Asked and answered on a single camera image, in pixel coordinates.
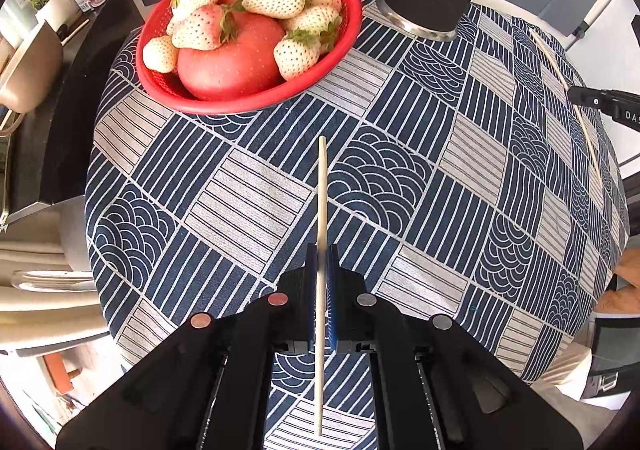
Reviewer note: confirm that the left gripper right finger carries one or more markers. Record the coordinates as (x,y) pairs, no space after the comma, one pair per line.
(434,386)

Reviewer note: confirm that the blue patterned tablecloth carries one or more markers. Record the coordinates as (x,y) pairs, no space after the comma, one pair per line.
(460,183)

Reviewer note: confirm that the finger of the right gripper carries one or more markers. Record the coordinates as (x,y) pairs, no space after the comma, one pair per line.
(621,107)

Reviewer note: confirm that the beige mug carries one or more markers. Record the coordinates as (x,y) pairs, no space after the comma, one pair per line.
(27,78)

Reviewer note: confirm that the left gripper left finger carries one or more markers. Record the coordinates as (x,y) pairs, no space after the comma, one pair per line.
(207,385)

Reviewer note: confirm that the small potted plant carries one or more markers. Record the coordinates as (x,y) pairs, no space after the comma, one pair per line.
(57,13)

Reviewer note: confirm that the red fruit basket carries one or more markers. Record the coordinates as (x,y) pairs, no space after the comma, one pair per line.
(314,42)

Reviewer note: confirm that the black side shelf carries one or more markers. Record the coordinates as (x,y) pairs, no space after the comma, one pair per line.
(51,148)

